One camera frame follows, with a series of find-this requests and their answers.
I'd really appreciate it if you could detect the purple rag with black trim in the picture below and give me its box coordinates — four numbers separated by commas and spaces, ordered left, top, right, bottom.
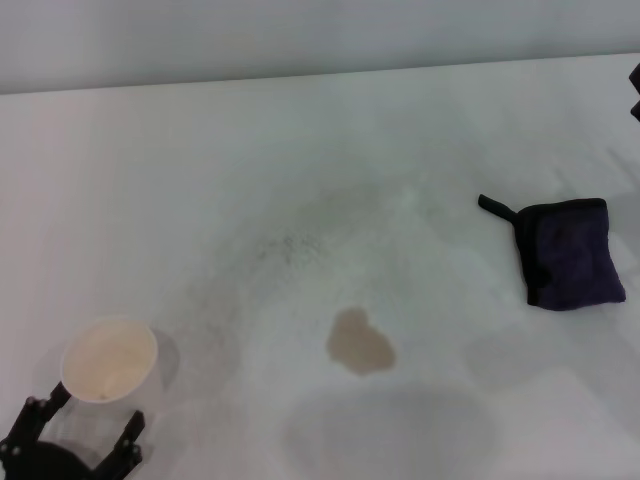
477, 193, 628, 312

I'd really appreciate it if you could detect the brown water stain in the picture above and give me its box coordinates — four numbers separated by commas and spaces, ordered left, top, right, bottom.
325, 305, 397, 378

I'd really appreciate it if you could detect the white paper cup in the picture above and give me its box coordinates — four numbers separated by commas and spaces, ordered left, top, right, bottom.
59, 315, 167, 451

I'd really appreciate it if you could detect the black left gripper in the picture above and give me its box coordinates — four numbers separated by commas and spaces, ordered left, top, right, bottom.
0, 380, 147, 480

